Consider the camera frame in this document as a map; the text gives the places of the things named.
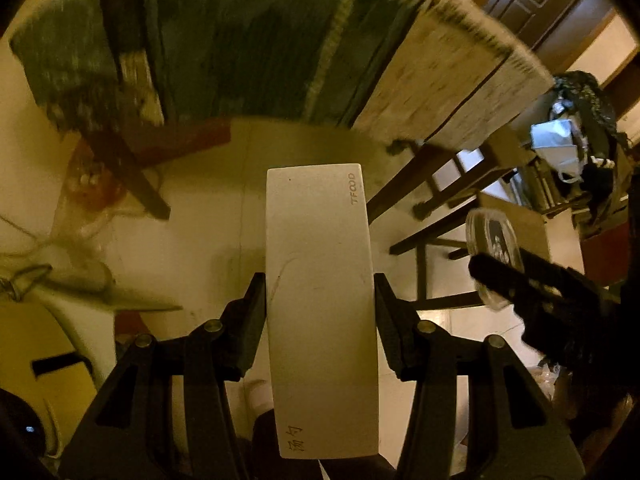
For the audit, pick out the clear round dish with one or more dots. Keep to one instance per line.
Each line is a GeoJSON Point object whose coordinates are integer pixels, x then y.
{"type": "Point", "coordinates": [492, 230]}

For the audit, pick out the clear plastic bag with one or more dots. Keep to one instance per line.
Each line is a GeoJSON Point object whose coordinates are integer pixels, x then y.
{"type": "Point", "coordinates": [85, 185]}

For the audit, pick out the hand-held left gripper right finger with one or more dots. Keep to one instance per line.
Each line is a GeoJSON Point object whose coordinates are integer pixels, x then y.
{"type": "Point", "coordinates": [390, 320]}

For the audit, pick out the white box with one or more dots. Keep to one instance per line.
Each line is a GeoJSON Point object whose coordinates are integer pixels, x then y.
{"type": "Point", "coordinates": [320, 285]}

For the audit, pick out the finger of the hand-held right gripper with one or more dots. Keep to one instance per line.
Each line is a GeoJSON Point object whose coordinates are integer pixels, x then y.
{"type": "Point", "coordinates": [560, 272]}
{"type": "Point", "coordinates": [500, 280]}

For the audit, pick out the patchwork tablecloth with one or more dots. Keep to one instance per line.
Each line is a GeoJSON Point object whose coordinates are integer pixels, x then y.
{"type": "Point", "coordinates": [250, 50]}

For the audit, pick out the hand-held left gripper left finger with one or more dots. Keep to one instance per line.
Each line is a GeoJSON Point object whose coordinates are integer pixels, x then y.
{"type": "Point", "coordinates": [250, 320]}

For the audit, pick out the dark patterned cloth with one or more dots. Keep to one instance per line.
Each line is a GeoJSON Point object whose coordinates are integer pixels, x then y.
{"type": "Point", "coordinates": [585, 95]}

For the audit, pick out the white plastic bag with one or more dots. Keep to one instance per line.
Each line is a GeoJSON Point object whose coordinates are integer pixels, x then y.
{"type": "Point", "coordinates": [75, 285]}

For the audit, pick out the metal rack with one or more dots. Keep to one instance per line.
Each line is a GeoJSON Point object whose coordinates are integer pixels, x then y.
{"type": "Point", "coordinates": [550, 195]}

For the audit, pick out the yellow bin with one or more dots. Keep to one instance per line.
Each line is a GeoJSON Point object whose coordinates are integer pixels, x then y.
{"type": "Point", "coordinates": [50, 340]}

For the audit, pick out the red mat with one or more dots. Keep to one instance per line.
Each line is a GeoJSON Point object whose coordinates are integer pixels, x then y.
{"type": "Point", "coordinates": [195, 140]}

